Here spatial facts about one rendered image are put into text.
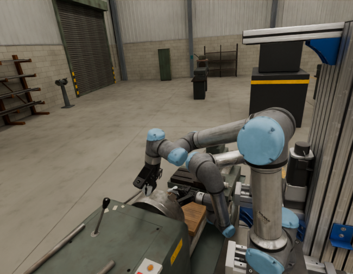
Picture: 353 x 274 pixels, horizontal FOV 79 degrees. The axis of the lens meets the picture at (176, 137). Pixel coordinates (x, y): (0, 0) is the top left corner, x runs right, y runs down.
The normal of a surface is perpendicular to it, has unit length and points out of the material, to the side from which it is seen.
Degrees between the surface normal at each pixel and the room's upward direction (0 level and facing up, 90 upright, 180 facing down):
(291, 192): 90
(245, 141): 82
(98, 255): 0
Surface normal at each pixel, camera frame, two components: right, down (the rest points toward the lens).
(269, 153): -0.65, 0.22
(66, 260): -0.07, -0.92
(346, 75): -0.32, 0.39
